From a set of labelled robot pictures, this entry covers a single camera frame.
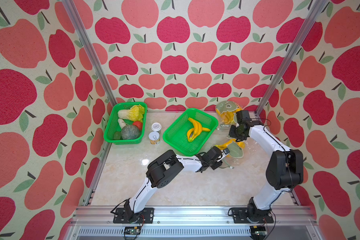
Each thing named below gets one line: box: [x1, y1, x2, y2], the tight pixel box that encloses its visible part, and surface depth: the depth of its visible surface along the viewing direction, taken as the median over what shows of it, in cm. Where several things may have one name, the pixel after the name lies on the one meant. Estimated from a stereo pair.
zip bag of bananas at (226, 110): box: [215, 100, 243, 130], surface depth 115 cm
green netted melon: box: [121, 124, 140, 140], surface depth 98 cm
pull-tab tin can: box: [148, 131, 161, 145], surface depth 101 cm
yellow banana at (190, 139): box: [187, 128, 195, 142], surface depth 106 cm
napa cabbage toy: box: [117, 104, 145, 123], surface depth 113 cm
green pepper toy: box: [113, 131, 122, 140], surface depth 102 cm
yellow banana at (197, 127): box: [188, 117, 203, 140], surface depth 103 cm
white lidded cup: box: [151, 122, 162, 133], surface depth 104 cm
